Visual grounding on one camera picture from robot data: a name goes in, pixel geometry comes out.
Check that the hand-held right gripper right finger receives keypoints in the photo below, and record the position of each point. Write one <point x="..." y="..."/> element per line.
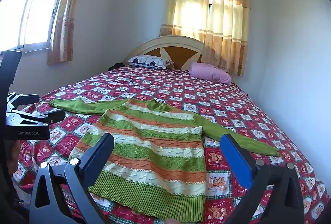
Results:
<point x="236" y="159"/>

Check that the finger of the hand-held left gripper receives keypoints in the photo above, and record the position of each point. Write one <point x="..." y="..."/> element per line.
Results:
<point x="55" y="116"/>
<point x="27" y="99"/>

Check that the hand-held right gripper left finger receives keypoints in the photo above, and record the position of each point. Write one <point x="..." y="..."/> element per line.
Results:
<point x="99" y="155"/>

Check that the green orange striped knit sweater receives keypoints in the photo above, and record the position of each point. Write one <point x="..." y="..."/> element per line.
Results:
<point x="152" y="136"/>

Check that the person's left hand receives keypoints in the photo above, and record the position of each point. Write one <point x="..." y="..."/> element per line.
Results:
<point x="11" y="159"/>

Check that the bed with red patchwork quilt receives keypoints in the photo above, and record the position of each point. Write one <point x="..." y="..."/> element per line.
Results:
<point x="232" y="115"/>

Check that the dark cloth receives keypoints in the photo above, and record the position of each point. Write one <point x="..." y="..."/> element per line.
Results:
<point x="116" y="66"/>

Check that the pink pillow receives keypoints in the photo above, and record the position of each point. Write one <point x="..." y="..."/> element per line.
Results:
<point x="210" y="72"/>

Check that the white framed sliding window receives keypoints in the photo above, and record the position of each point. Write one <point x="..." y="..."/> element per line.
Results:
<point x="31" y="6"/>

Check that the yellow patterned curtain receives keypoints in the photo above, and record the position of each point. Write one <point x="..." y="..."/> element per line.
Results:
<point x="228" y="22"/>
<point x="68" y="9"/>
<point x="186" y="9"/>

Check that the white pillow with dark shapes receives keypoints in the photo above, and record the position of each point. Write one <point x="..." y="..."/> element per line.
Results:
<point x="149" y="61"/>

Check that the cream and brown wooden headboard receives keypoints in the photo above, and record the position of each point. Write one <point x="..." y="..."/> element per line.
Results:
<point x="178" y="52"/>

